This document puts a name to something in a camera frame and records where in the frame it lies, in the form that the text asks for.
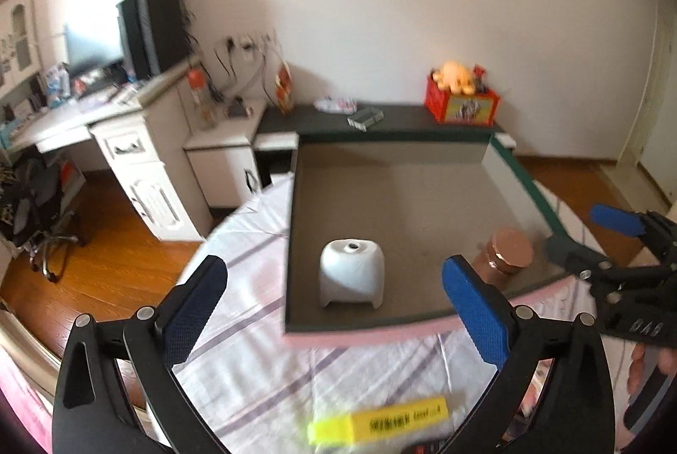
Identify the black tv remote control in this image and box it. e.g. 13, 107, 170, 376
402, 438, 448, 454

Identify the person's right hand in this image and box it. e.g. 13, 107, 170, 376
625, 341, 677, 397

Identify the copper lid jar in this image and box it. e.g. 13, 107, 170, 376
472, 227, 535, 289

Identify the striped white bed quilt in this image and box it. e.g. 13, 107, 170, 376
168, 172, 636, 454

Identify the white plastic dome object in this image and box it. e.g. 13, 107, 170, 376
319, 239, 385, 310

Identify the pink and green storage box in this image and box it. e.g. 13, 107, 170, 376
283, 139, 570, 349

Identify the white low cabinet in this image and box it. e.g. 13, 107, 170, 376
184, 100, 298, 209

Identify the red toy crate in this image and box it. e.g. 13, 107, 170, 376
424, 76, 500, 127

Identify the office chair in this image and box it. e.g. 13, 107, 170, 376
1, 148, 84, 283

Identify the white desk with drawers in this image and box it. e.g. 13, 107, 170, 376
1, 56, 212, 242

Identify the dark low shelf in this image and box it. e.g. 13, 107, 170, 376
253, 105, 516, 151

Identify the orange octopus plush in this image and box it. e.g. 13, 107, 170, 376
432, 61, 475, 95

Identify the small gray box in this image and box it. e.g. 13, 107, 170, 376
347, 107, 384, 132

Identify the orange cap bottle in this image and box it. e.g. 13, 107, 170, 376
187, 68, 217, 130

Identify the computer monitor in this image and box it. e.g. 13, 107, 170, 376
64, 19, 123, 77

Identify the black computer tower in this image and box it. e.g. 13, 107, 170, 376
117, 0, 189, 80

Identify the white glass-door cabinet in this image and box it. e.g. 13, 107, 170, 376
1, 0, 41, 98

